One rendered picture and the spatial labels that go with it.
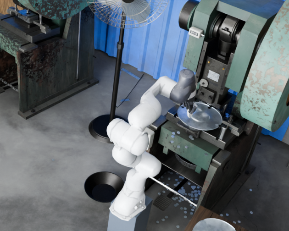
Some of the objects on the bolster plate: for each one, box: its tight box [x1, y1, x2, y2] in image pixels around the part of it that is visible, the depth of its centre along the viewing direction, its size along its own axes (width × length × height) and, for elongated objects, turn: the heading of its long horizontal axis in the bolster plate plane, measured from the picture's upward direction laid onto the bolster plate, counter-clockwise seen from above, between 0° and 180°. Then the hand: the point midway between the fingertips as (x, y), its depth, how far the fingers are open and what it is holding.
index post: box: [218, 125, 227, 140], centre depth 256 cm, size 3×3×10 cm
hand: (189, 112), depth 243 cm, fingers closed
